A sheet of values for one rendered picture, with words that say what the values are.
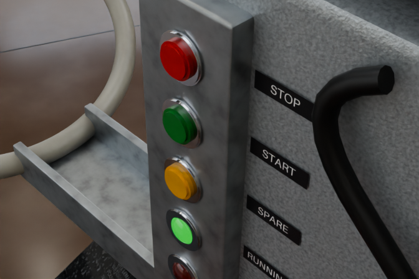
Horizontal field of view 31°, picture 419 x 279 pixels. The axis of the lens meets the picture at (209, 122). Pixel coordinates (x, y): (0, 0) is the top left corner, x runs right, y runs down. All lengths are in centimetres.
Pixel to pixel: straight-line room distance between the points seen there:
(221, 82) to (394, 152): 11
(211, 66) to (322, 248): 13
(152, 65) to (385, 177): 17
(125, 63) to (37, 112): 172
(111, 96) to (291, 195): 59
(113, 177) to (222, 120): 52
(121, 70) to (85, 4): 229
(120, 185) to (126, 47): 23
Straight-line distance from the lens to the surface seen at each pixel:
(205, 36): 42
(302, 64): 40
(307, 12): 38
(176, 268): 58
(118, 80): 104
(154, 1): 44
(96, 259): 126
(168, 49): 44
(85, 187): 95
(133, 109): 273
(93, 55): 301
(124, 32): 110
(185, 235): 54
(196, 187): 50
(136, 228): 89
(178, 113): 47
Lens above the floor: 173
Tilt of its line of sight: 41 degrees down
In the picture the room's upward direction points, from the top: 1 degrees clockwise
